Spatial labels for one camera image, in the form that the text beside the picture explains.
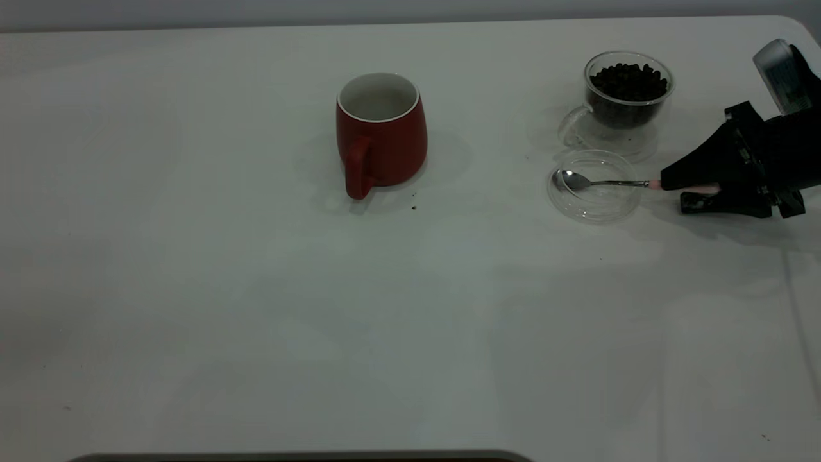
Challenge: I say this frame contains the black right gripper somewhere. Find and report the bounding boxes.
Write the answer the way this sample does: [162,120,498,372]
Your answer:
[660,101,821,219]

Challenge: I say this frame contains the metal spoon pink handle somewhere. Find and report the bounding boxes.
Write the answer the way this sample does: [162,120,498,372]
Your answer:
[553,169,722,194]

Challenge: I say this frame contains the red ceramic mug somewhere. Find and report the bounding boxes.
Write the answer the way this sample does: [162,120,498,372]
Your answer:
[335,72,428,201]

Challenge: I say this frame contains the coffee beans heap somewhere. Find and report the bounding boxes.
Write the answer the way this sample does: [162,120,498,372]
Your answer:
[589,62,670,127]

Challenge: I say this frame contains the clear round glass saucer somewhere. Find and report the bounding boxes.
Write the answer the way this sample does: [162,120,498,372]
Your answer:
[547,149,643,225]

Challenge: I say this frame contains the clear glass handled cup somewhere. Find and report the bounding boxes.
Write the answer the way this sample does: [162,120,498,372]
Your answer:
[558,51,676,162]

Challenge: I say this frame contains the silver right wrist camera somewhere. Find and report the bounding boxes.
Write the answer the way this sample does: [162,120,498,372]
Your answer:
[752,38,817,117]

